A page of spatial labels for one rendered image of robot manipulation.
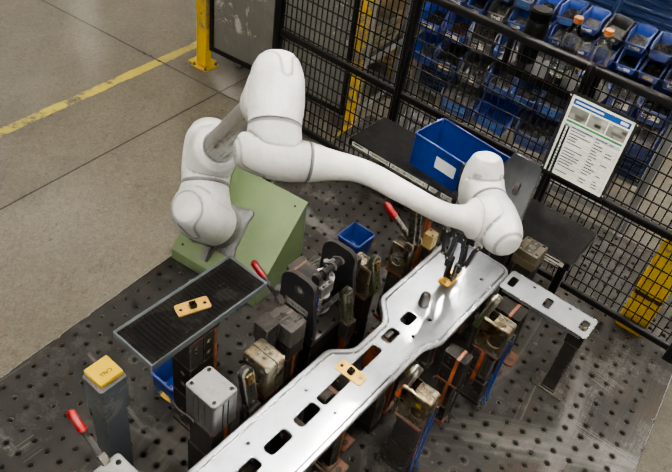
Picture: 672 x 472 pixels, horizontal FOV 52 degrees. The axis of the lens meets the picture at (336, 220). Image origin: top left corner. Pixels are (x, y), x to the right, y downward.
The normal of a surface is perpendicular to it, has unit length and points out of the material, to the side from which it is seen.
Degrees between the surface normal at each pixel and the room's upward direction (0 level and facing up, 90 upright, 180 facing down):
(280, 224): 42
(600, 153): 90
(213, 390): 0
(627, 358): 0
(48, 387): 0
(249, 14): 91
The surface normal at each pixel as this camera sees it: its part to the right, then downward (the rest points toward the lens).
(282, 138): 0.28, -0.04
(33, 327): 0.13, -0.74
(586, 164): -0.63, 0.44
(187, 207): -0.26, -0.11
